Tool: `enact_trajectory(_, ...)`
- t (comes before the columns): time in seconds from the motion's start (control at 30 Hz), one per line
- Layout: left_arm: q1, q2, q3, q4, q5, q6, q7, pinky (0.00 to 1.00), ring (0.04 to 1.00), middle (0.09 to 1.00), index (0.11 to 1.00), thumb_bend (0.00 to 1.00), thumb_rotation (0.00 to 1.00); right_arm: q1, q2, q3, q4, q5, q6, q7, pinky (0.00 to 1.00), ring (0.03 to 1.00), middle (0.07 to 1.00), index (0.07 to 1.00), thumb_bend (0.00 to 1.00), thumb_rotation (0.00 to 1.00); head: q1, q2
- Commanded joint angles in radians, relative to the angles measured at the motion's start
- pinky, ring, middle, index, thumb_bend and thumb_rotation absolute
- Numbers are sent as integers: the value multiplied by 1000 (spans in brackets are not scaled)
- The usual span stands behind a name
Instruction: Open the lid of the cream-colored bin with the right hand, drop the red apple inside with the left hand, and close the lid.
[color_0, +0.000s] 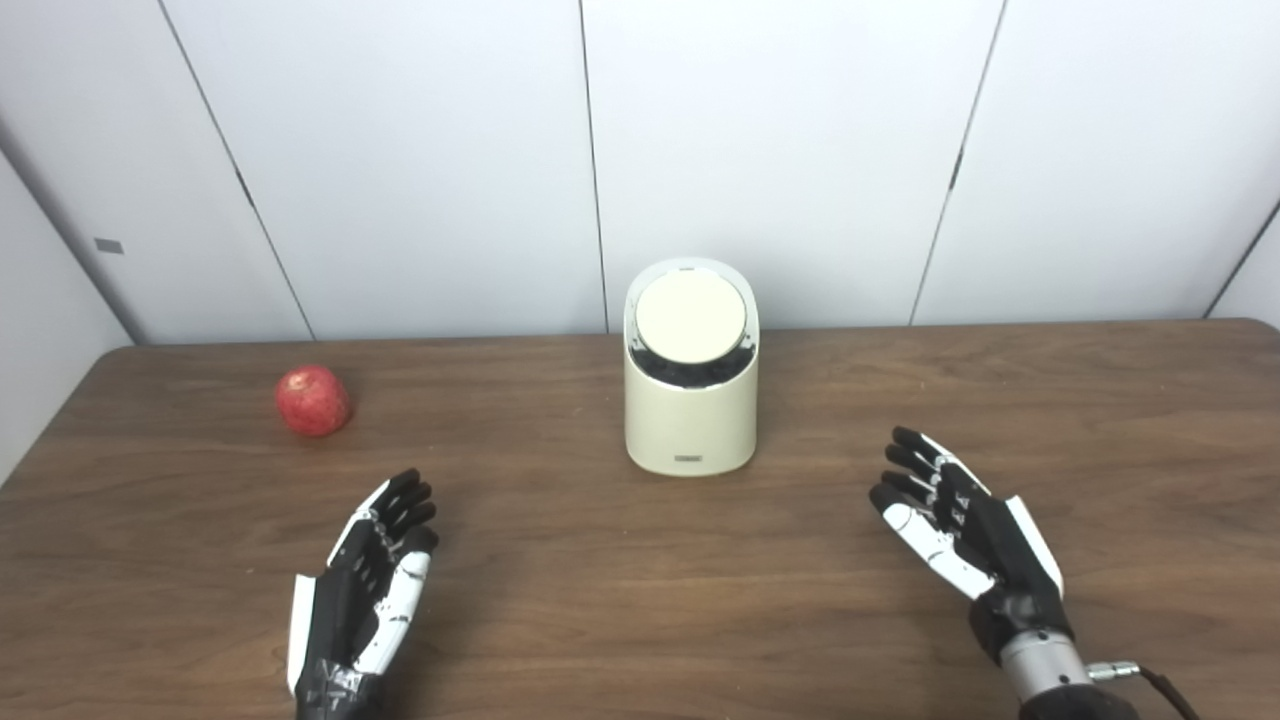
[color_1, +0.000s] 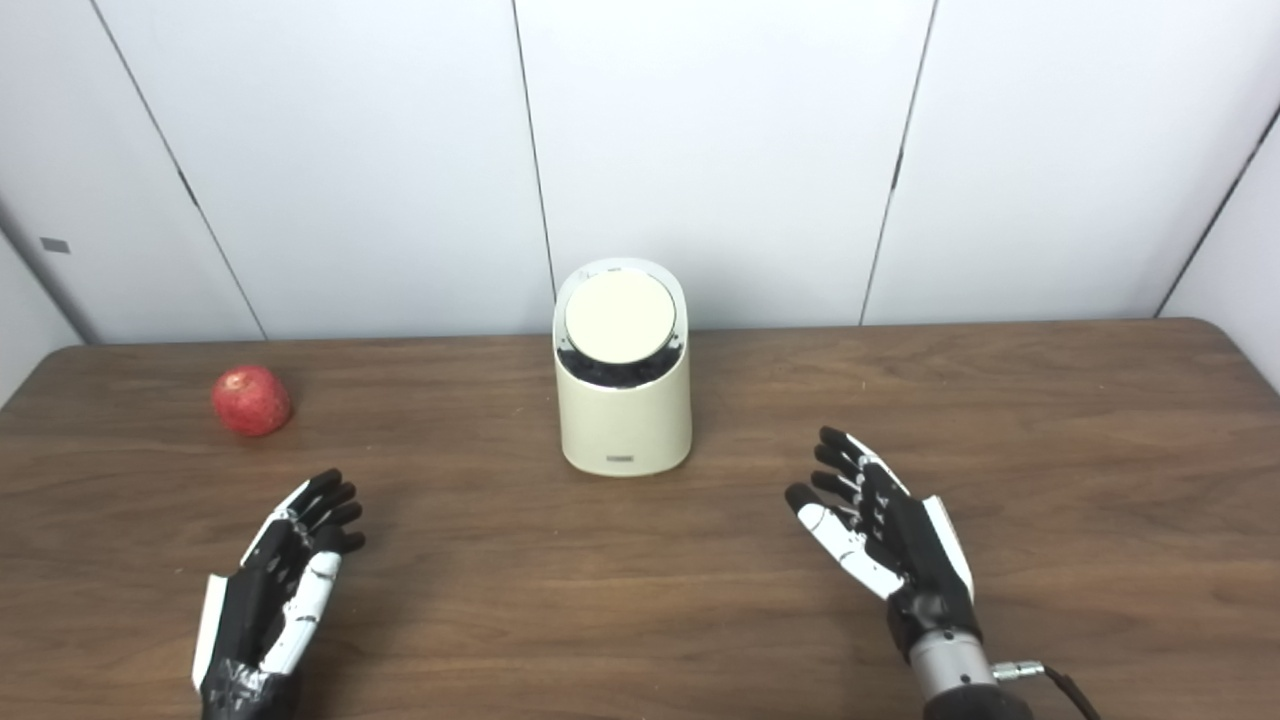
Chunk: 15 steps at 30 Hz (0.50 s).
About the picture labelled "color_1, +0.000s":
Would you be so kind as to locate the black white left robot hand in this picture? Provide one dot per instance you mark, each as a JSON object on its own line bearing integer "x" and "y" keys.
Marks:
{"x": 250, "y": 600}

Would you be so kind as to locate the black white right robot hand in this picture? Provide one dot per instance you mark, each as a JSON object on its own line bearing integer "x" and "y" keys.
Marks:
{"x": 915, "y": 560}

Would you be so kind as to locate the red apple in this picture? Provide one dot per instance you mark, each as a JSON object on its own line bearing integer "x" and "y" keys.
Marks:
{"x": 251, "y": 400}

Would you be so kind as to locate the cream-colored bin body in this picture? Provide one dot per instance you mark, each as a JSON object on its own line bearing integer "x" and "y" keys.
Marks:
{"x": 625, "y": 430}

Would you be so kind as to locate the cream round bin lid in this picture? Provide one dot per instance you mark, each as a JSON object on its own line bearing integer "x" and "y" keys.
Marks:
{"x": 620, "y": 315}

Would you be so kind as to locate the small grey wall tag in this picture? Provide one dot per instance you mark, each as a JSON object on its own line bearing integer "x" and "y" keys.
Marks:
{"x": 55, "y": 245}

